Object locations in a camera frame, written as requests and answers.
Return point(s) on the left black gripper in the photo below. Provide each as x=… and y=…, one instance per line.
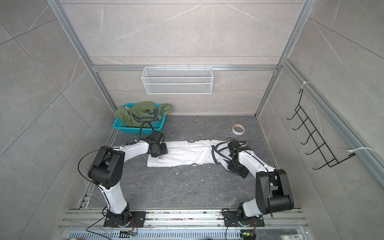
x=165, y=150

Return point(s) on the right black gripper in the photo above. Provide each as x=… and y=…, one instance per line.
x=243, y=173

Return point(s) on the white tank top navy trim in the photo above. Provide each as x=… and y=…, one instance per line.
x=184, y=153

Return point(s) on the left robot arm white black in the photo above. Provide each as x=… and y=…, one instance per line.
x=107, y=169

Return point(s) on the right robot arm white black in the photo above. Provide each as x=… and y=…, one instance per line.
x=272, y=188

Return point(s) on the green tank top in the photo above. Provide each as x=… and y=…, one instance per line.
x=139, y=113

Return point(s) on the roll of masking tape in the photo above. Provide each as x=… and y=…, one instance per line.
x=238, y=129

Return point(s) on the teal plastic basket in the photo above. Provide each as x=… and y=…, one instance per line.
x=145, y=129

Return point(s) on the white bottle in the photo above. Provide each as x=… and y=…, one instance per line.
x=292, y=237

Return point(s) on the white wire mesh shelf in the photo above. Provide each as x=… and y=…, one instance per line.
x=178, y=80

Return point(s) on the black wire hook rack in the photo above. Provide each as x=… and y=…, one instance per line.
x=315, y=136

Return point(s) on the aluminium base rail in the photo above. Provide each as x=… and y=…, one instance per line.
x=182, y=225

